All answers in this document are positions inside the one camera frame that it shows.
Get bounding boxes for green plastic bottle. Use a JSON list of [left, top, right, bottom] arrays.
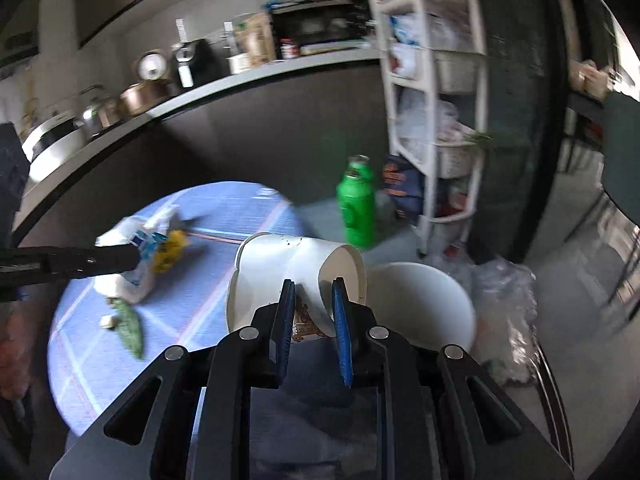
[[336, 154, 377, 249]]

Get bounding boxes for clear plastic bag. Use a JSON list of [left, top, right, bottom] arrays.
[[472, 254, 543, 388]]

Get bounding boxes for white plastic bucket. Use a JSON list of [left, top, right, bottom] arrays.
[[366, 262, 477, 358]]

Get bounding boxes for black toaster oven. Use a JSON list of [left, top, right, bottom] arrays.
[[269, 0, 375, 57]]

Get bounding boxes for white paper cup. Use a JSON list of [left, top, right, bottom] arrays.
[[226, 232, 369, 342]]

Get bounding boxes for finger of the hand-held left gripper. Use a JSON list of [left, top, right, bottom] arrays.
[[46, 245, 142, 281]]

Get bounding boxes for yellow snack wrapper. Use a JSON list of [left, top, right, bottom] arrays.
[[152, 229, 192, 275]]

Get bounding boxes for round dial kitchen scale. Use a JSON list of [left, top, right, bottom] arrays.
[[134, 50, 169, 82]]

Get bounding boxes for dark green round table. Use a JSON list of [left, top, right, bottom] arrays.
[[599, 91, 640, 222]]

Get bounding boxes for black air fryer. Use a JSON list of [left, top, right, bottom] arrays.
[[171, 39, 219, 89]]

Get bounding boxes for white plastic bag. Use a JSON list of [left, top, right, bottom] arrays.
[[389, 12, 427, 80]]

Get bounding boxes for white plastic storage rack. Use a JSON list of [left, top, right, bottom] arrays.
[[369, 0, 490, 257]]

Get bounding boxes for brown paper pouch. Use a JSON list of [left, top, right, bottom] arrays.
[[244, 11, 279, 69]]

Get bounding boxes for green plant leaves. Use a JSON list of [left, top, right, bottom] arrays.
[[464, 129, 497, 150]]

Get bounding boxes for dark kitchen cabinet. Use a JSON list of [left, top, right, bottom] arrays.
[[10, 46, 401, 248]]

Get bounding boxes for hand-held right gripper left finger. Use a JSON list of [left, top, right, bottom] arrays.
[[50, 279, 297, 480]]

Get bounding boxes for white rice cooker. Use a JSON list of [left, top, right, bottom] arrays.
[[21, 114, 87, 182]]

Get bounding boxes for white and blue plastic wrapper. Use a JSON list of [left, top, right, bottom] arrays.
[[94, 204, 192, 305]]

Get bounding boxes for dark blue printed bag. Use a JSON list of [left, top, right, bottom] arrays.
[[382, 154, 427, 222]]

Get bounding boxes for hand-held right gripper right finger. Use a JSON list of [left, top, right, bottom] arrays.
[[332, 277, 576, 480]]

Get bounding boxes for copper pot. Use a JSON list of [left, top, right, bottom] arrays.
[[119, 80, 172, 117]]

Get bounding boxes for steel kettle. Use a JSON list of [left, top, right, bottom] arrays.
[[76, 91, 122, 137]]

